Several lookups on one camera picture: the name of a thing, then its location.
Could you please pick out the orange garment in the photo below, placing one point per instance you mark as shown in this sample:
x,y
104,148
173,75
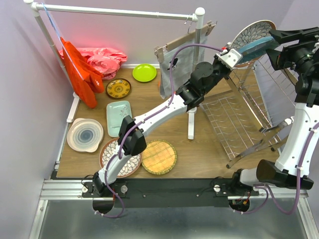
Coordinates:
x,y
92,83

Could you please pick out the pink plastic bag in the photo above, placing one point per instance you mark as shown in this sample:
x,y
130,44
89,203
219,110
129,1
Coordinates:
x,y
105,60

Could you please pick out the light blue divided tray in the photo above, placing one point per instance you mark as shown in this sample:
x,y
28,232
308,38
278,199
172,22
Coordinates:
x,y
115,113

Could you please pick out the white clothes rack frame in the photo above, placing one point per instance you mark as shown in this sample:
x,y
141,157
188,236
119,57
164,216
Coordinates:
x,y
197,16

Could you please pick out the teal scalloped plate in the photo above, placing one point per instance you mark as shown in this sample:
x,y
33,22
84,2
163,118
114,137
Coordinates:
x,y
257,48

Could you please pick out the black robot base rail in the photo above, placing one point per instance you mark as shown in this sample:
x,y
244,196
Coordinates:
x,y
168,193

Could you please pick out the blue wire hanger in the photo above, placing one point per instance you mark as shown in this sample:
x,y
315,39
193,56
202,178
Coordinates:
x,y
66,54

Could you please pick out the beige clip hanger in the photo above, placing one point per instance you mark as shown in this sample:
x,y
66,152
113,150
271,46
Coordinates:
x,y
174,44

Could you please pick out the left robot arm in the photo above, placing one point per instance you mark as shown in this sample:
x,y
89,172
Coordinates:
x,y
133,131

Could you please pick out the brown rim floral plate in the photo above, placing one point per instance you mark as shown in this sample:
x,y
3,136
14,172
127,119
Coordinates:
x,y
131,165

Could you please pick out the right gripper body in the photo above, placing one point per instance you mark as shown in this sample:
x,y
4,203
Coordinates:
x,y
300,56

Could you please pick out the lime green plate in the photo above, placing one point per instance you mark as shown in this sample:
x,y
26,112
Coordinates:
x,y
144,73

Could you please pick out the metal dish rack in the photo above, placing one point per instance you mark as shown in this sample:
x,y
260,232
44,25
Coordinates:
x,y
242,113

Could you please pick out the dark yellow patterned plate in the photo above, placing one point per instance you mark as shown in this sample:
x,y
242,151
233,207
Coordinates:
x,y
118,88

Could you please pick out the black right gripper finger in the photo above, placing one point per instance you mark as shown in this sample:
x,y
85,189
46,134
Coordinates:
x,y
307,36
275,59

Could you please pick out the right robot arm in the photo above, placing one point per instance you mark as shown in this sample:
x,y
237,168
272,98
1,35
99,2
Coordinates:
x,y
291,169

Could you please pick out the white striped plate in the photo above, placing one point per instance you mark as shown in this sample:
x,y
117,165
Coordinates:
x,y
85,135

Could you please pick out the large floral ceramic plate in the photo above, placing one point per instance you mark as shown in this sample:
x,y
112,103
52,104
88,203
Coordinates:
x,y
251,33

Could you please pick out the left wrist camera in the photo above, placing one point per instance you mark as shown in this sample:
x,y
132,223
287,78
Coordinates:
x,y
229,58

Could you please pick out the woven bamboo plate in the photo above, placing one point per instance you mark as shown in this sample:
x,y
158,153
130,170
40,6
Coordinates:
x,y
159,157

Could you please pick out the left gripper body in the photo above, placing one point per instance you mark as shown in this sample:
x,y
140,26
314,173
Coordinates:
x,y
219,72

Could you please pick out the grey panda towel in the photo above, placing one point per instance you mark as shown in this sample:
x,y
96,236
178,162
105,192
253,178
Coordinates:
x,y
181,69

